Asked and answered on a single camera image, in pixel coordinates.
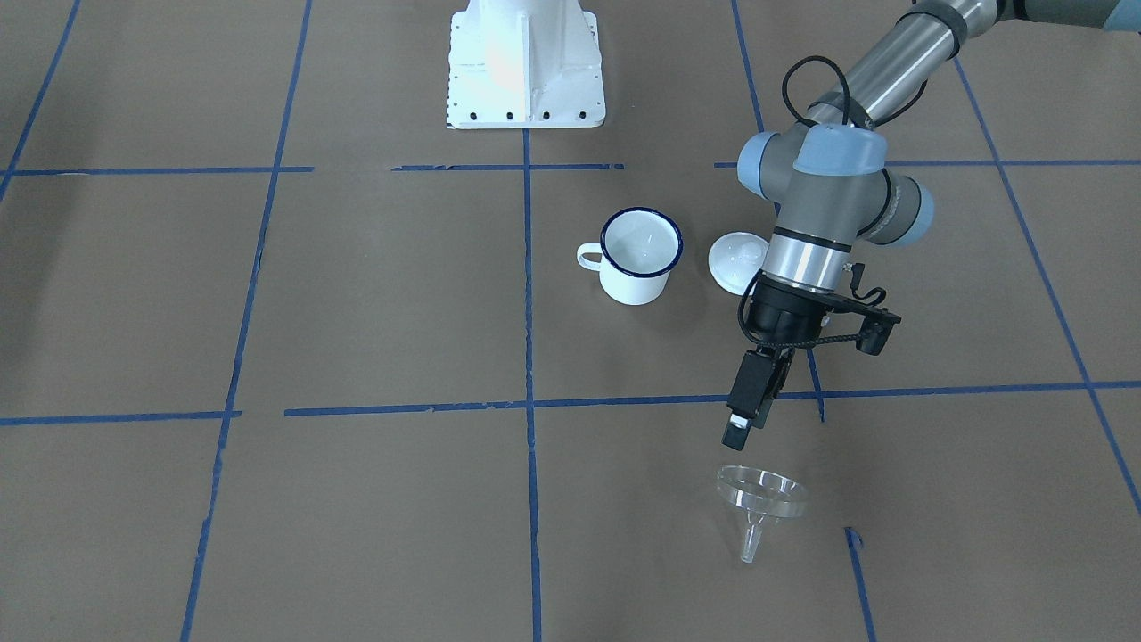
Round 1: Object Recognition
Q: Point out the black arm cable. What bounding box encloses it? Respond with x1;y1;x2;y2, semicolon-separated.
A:
780;55;932;128

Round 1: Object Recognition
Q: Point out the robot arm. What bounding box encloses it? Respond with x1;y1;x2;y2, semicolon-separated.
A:
725;1;1138;449

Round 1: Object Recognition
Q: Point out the white enamel mug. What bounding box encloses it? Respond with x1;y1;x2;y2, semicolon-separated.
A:
575;208;685;306

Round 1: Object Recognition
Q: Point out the clear plastic funnel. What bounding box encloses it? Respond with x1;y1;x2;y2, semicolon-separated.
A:
717;465;809;564

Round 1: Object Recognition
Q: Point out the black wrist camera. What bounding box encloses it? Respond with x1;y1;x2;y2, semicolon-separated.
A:
855;312;901;355

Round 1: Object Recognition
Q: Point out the white mug lid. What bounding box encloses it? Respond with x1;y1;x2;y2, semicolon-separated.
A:
709;231;769;296

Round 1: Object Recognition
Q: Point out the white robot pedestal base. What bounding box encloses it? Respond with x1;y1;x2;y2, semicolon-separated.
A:
446;1;607;130

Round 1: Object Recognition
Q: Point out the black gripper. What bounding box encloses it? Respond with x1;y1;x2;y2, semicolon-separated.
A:
722;276;841;450

